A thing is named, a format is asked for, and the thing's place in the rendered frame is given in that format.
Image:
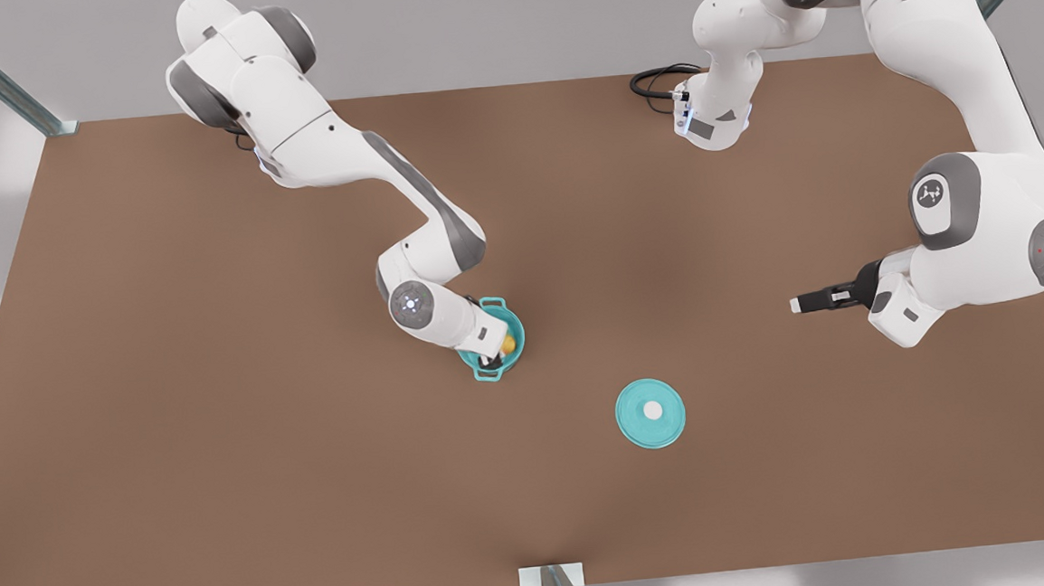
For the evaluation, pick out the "yellow potato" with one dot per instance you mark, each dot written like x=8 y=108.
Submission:
x=509 y=343

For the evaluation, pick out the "teal pot lid white knob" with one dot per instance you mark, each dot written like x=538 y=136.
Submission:
x=650 y=414

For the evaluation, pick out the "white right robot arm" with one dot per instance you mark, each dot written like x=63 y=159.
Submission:
x=313 y=134

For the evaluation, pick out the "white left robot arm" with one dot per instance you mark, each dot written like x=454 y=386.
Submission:
x=942 y=50

